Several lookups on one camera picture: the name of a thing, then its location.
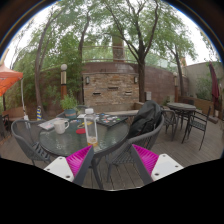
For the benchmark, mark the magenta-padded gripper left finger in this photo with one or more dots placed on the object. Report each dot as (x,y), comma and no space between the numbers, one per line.
(60,166)

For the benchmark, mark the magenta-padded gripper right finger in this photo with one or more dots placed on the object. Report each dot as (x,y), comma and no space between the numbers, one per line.
(166,165)

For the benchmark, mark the clear plastic drink bottle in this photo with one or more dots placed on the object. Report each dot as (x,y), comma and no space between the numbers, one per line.
(90,130)

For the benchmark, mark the white ribbed mug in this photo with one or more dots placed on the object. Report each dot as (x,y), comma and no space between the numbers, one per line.
(60,127)

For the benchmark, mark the flat round red coaster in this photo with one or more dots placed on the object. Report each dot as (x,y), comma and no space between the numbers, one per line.
(80,131)

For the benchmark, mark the silver laptop with stickers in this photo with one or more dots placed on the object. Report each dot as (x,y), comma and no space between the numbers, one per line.
(46,125)

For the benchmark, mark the dark metal patio chair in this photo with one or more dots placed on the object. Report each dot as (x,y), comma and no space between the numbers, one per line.
(169,118)
(198,124)

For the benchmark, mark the black backpack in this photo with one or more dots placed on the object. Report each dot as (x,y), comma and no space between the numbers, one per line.
(146,116)

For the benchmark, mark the blue yellow striped bollard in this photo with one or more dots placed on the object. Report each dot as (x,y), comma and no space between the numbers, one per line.
(39,113)

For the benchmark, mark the round dark patio table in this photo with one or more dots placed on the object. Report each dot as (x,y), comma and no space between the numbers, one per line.
(181,106)

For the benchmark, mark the green plant in teal pot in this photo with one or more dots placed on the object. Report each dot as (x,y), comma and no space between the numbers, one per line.
(69,104)

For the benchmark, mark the folded maroon parasol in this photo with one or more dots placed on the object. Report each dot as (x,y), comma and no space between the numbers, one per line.
(214,86)

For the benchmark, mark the orange canopy with white pole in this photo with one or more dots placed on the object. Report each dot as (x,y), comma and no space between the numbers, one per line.
(8,78)

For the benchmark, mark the grey wall box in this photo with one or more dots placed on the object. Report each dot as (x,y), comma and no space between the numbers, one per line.
(148,95)

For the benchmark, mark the black wall lantern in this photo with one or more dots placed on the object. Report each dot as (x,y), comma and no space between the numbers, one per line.
(135,80)
(87,80)

